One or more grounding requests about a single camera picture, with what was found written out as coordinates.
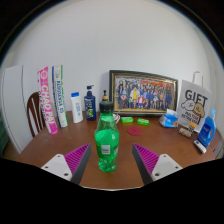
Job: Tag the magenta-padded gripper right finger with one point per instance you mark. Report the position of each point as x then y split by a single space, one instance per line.
146 158

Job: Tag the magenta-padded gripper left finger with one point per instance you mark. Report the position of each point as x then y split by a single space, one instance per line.
77 157

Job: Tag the green plastic drink bottle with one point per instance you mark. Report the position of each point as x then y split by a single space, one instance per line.
106 141

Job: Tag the flat round red coaster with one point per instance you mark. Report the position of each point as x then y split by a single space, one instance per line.
134 130

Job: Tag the small brown snack box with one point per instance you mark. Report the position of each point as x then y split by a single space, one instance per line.
185 131

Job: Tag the white bottle with blue cap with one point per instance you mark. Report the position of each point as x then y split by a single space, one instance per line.
77 110

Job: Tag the dark blue pump bottle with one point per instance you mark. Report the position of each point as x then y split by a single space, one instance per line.
90 106

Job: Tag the small white flat device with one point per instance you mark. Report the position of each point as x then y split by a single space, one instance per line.
200 146

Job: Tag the brown wooden chair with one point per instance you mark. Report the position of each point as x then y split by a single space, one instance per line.
33 113

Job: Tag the white green shuttlecock tube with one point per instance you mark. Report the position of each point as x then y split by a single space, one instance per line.
60 96

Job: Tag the pink shuttlecock tube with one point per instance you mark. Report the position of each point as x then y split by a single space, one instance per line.
46 100

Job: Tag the framed group photo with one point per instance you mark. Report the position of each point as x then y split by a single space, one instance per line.
143 93

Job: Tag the blue detergent bottle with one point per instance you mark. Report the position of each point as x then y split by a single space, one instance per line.
206 131

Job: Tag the brown pump bottle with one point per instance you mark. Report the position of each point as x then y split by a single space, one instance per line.
105 97

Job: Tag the white paper gift bag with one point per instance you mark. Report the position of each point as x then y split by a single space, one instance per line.
195 103

